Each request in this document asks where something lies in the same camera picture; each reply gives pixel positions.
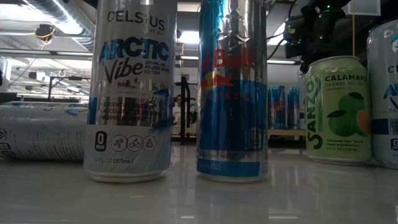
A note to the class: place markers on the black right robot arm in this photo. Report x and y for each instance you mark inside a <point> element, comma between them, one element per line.
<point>335,28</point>

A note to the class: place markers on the yellow tape tag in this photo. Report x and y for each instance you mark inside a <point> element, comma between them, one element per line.
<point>292,30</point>

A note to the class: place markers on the long ceiling tube light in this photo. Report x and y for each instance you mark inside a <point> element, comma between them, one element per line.
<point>281,62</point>

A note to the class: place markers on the green Sanzo calamansi can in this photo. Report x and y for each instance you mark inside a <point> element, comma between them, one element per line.
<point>337,124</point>

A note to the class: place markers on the white ceiling box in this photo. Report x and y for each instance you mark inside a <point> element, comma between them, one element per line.
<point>363,7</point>

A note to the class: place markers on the square ceiling light panel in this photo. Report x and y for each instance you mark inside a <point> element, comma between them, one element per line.
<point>189,36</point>

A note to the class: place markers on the person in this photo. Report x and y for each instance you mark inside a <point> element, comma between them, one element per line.
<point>178,112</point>

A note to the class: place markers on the black metal stand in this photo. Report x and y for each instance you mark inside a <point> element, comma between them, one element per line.
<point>70,78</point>

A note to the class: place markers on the round black ceiling device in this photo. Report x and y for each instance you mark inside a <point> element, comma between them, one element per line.
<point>45,31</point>

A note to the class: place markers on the silver ceiling duct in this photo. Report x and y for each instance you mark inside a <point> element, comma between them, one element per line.
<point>62,18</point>

